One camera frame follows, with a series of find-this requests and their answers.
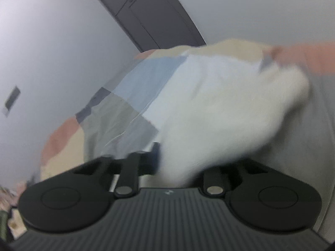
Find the cream fluffy garment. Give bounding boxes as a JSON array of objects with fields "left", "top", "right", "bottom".
[{"left": 141, "top": 55, "right": 310, "bottom": 188}]

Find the colourful patchwork bed cover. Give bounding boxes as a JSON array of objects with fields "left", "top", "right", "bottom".
[{"left": 40, "top": 39, "right": 334, "bottom": 242}]

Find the grey door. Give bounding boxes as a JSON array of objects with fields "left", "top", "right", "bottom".
[{"left": 100, "top": 0, "right": 205, "bottom": 52}]

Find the grey wall panel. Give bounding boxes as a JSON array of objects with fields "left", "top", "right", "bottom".
[{"left": 2, "top": 86, "right": 21, "bottom": 117}]

